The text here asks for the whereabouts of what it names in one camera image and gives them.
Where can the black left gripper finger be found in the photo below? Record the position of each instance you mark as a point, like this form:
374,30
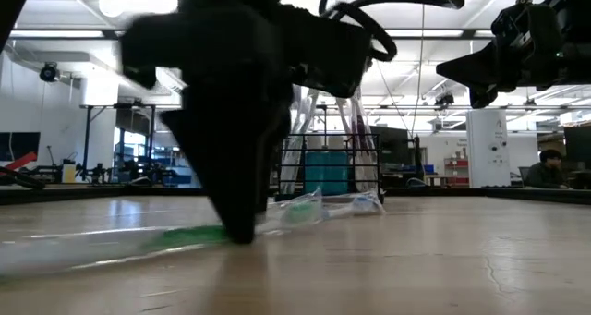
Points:
226,167
277,158

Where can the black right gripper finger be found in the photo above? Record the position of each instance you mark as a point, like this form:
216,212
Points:
480,68
482,98

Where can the green toothbrush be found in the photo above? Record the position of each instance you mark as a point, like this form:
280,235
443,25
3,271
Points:
194,237
300,211

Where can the yellow toothbrush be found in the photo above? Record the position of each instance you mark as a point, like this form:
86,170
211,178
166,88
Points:
345,116

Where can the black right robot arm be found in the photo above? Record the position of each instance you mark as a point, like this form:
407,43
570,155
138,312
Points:
579,28

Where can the black background robot arm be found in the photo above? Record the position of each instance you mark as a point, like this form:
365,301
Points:
46,171
97,173
148,172

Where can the white square pillar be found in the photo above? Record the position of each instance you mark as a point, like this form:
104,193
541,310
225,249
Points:
487,162

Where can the red shelf unit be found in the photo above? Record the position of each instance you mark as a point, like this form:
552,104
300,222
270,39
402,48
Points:
457,165

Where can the blue storage box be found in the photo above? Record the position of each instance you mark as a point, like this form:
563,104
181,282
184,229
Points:
430,169

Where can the blue toothbrush in clear wrapper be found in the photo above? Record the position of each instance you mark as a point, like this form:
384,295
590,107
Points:
365,204

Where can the person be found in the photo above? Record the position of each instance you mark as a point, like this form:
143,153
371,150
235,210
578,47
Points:
547,174

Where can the black desk monitor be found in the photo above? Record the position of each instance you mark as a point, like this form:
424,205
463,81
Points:
394,149

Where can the yellow and white container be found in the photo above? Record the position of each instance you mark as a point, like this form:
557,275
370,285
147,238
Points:
69,174

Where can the red background object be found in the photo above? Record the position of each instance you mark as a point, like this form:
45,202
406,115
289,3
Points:
20,161

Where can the black overhead frame beam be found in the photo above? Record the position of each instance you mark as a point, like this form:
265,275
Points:
468,33

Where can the black ceiling camera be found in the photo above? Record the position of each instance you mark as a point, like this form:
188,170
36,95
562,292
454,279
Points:
445,99
49,72

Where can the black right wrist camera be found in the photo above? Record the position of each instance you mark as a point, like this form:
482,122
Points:
524,17

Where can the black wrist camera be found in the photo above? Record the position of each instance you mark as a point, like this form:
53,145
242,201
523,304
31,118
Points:
332,52
524,17

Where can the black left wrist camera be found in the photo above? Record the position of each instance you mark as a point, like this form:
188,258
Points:
332,52

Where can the black aluminium table frame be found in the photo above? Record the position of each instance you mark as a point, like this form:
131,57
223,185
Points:
92,192

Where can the black background workstation frame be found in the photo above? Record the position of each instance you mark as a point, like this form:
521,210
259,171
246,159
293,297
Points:
87,139

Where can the black wall screen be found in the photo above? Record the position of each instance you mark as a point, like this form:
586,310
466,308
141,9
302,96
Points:
20,144

